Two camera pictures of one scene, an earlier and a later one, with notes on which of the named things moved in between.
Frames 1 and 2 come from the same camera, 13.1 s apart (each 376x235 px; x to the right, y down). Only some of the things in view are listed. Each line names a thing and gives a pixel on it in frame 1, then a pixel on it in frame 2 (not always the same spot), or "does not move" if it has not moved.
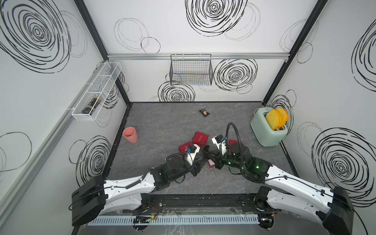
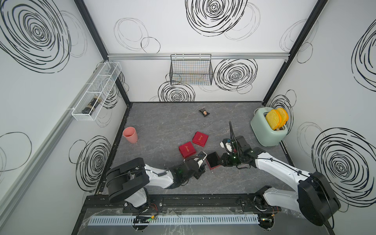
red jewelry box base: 211,163 does not move
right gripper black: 217,159 -> 225,162
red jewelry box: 183,148 does not move
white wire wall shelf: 89,105 does not move
